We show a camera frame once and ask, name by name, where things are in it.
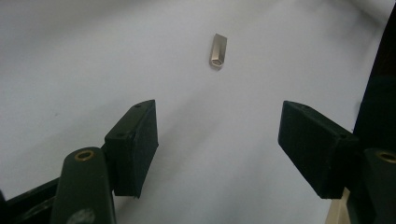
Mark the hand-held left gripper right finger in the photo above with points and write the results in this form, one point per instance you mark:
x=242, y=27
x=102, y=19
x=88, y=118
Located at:
x=314, y=146

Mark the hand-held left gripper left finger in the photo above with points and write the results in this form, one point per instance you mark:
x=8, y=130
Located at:
x=134, y=149

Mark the silver metal usb flash drive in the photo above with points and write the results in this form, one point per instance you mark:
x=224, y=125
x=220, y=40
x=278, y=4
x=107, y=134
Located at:
x=218, y=51

